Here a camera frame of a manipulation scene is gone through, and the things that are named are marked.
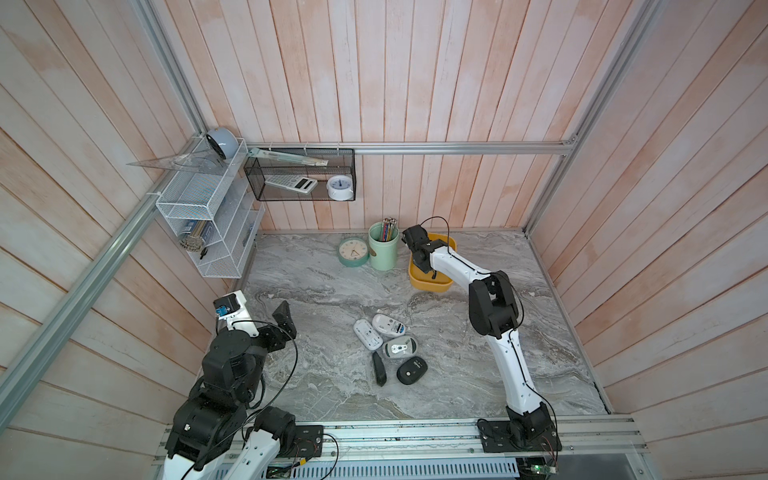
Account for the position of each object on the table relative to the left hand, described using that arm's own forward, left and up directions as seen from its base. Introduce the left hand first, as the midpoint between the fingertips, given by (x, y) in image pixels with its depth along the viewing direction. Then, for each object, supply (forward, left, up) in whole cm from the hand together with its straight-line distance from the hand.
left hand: (271, 312), depth 65 cm
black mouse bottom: (-4, -34, -26) cm, 43 cm away
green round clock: (+40, -14, -26) cm, 50 cm away
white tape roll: (+46, -11, -1) cm, 47 cm away
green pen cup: (+36, -27, -24) cm, 51 cm away
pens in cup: (+39, -27, -11) cm, 49 cm away
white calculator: (+50, +5, -2) cm, 50 cm away
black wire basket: (+57, +3, -4) cm, 58 cm away
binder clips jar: (+20, +25, +1) cm, 32 cm away
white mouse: (+7, -21, -27) cm, 35 cm away
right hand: (+38, -44, -23) cm, 63 cm away
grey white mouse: (+3, -30, -25) cm, 40 cm away
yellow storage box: (+21, -41, -18) cm, 49 cm away
